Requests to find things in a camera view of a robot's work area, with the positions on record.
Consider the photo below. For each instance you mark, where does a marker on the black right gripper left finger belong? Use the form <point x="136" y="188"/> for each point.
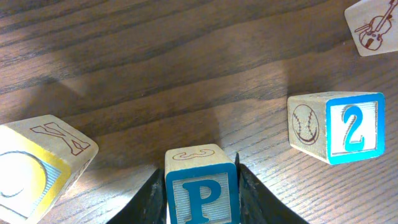
<point x="148" y="205"/>

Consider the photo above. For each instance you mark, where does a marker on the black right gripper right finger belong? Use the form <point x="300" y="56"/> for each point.
<point x="258" y="204"/>

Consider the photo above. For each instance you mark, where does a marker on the blue P wooden block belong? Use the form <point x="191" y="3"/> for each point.
<point x="202" y="185"/>

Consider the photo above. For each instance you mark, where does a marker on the yellow S wooden block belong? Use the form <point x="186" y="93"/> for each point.
<point x="373" y="26"/>

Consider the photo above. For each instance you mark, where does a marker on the blue 2 wooden block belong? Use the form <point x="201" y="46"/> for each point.
<point x="338" y="127"/>

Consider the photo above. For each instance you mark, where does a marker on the yellow Q wooden block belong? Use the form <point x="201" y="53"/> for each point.
<point x="41" y="158"/>

